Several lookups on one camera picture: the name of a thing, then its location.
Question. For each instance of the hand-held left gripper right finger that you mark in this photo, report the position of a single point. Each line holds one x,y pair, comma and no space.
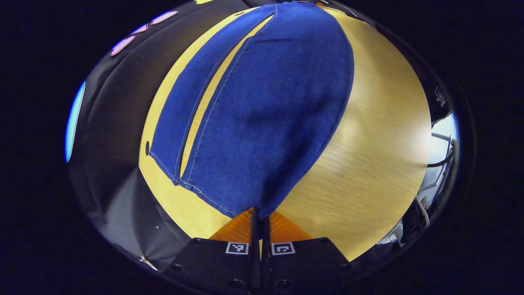
303,266

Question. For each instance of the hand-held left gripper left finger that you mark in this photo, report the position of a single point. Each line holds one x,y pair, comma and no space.
213,266

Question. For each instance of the blue denim jeans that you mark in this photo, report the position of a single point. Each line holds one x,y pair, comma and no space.
278,102

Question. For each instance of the silver cloth clip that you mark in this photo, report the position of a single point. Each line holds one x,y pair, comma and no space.
148,262

